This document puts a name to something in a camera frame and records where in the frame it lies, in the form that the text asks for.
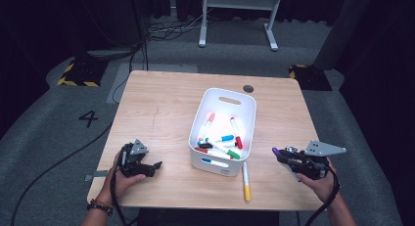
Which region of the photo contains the right hand-held gripper cable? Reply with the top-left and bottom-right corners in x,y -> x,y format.
304,165 -> 341,226

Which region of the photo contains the hand-held gripper cable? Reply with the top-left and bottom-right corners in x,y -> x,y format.
110,166 -> 138,226
304,165 -> 341,226

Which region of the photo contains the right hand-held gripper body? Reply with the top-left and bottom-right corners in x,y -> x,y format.
287,140 -> 347,181

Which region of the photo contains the thin black floor cable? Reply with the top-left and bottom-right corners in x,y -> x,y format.
112,39 -> 150,105

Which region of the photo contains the grey tape strip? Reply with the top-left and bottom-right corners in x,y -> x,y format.
84,169 -> 109,182

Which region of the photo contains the thick black floor cable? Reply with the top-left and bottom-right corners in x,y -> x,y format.
11,121 -> 115,226

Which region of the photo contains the dark stand base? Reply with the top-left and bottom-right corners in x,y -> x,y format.
86,39 -> 145,61

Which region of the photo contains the yellow capped white marker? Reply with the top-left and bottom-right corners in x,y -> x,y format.
242,160 -> 253,203

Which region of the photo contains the dark grey pillar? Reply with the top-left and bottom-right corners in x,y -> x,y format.
312,0 -> 375,70

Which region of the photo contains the dark blue capped white marker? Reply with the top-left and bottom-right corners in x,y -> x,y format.
201,158 -> 229,168

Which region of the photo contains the bundle of floor cables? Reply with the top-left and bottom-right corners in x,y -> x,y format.
145,9 -> 216,41

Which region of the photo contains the rust red capped white marker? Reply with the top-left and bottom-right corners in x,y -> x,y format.
194,147 -> 226,158

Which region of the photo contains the purple capped white marker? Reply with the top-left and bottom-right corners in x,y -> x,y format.
271,147 -> 301,183

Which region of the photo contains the white plastic storage bin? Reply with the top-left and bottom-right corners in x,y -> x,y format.
188,87 -> 257,178

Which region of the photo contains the person's left hand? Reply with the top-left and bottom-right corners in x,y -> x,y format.
95,151 -> 147,205

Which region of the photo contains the white metal stand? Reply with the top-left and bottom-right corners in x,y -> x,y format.
198,0 -> 284,53

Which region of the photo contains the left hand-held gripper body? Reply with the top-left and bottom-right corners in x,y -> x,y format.
117,139 -> 150,178

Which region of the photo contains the peach capped white marker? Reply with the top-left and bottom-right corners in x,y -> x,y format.
199,112 -> 216,141

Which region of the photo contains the person's right hand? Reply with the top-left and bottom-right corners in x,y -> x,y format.
297,158 -> 342,204

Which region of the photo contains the left hand-held gripper cable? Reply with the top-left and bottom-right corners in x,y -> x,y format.
110,166 -> 138,226

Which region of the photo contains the black yellow striped floor plate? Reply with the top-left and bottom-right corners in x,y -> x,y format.
57,58 -> 110,88
288,64 -> 333,92

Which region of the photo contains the dark beaded bracelet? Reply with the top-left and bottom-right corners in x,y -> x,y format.
86,203 -> 114,217

